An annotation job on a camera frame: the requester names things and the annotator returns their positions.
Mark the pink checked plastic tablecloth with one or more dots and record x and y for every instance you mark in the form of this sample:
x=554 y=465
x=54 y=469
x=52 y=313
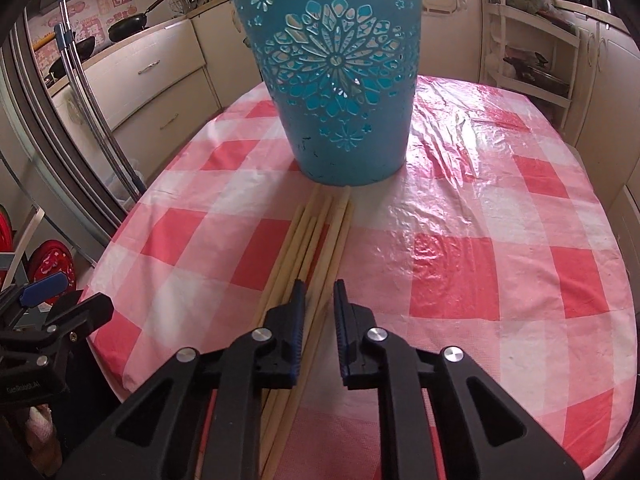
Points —
x=450 y=210

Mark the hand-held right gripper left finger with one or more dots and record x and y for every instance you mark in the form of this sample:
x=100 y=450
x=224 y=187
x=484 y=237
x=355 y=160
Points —
x=299 y=330

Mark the bundle of wooden chopsticks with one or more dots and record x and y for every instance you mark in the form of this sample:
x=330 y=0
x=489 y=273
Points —
x=320 y=240

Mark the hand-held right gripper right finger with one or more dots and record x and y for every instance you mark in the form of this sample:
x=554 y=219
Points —
x=341 y=330

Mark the white storage shelf rack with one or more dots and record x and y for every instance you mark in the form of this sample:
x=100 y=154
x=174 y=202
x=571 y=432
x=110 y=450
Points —
x=570 y=45

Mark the white plastic bag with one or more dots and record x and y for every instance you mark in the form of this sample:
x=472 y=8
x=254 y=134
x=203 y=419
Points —
x=120 y=180

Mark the cream drawer cabinet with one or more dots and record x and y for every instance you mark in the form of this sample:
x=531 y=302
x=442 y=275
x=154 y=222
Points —
x=150 y=75

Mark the grey metal refrigerator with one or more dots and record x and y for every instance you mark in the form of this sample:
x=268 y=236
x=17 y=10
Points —
x=45 y=150

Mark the dark lidded pot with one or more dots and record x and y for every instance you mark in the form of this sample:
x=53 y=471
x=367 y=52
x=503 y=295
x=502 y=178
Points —
x=535 y=75

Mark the person's left hand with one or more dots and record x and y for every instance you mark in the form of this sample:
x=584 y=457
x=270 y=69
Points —
x=41 y=427

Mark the blue cut-out plastic basket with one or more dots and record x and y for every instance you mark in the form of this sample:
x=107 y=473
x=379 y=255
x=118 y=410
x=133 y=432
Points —
x=350 y=150

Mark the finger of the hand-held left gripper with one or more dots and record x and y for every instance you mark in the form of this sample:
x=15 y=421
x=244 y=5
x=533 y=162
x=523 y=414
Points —
x=45 y=288
x=80 y=312

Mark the red patterned round plate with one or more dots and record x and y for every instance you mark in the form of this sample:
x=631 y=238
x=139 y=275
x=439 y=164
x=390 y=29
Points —
x=50 y=265
x=5 y=230

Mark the metal mop poles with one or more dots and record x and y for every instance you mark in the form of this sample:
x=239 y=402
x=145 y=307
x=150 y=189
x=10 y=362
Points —
x=95 y=105

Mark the grey metal rack frame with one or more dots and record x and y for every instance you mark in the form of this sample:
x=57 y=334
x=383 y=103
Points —
x=30 y=230

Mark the black wok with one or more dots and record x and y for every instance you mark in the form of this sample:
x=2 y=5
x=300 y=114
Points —
x=75 y=50

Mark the cream tall cabinets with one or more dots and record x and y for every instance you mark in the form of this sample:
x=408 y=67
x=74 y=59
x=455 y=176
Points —
x=610 y=85

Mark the black frying pan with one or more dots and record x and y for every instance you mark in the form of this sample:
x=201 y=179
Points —
x=127 y=27

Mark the pink wall stickers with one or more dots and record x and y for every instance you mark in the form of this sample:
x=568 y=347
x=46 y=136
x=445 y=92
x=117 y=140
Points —
x=115 y=2

